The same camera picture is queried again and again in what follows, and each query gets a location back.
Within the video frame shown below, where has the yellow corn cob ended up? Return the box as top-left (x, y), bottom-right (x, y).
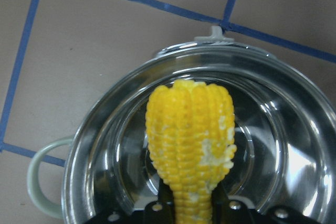
top-left (145, 79), bottom-right (237, 223)

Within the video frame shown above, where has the pale green cooking pot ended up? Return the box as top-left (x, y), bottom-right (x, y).
top-left (27, 26), bottom-right (335, 223)

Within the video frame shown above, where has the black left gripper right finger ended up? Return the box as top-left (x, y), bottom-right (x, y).
top-left (211, 183), bottom-right (318, 224)

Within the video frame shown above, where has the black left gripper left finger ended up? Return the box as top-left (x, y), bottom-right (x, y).
top-left (86, 180), bottom-right (175, 223)

